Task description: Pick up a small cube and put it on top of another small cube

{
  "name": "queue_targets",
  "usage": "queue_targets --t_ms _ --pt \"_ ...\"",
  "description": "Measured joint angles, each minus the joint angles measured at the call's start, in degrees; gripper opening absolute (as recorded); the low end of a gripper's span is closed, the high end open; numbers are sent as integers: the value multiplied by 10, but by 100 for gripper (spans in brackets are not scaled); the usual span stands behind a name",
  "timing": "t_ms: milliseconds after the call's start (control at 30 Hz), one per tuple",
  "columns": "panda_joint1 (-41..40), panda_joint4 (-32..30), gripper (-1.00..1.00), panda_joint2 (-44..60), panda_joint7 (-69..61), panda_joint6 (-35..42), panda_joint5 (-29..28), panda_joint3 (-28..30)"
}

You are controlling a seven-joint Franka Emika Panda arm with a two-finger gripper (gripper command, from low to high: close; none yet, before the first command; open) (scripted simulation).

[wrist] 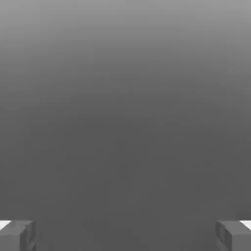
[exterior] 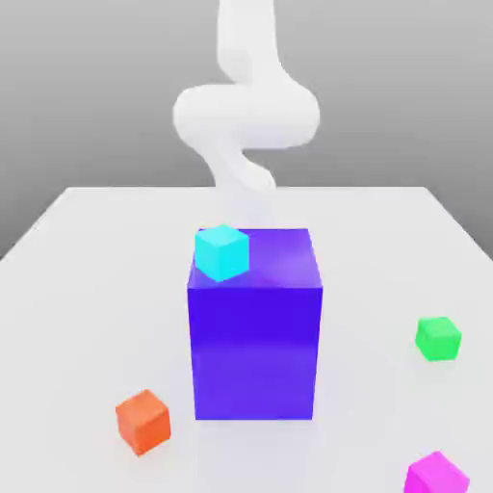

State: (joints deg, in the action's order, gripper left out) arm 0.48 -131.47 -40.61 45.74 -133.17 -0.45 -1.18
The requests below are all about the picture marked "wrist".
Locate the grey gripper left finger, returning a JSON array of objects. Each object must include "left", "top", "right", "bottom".
[{"left": 0, "top": 220, "right": 37, "bottom": 251}]

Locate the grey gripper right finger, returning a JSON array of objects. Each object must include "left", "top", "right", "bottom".
[{"left": 215, "top": 220, "right": 251, "bottom": 251}]

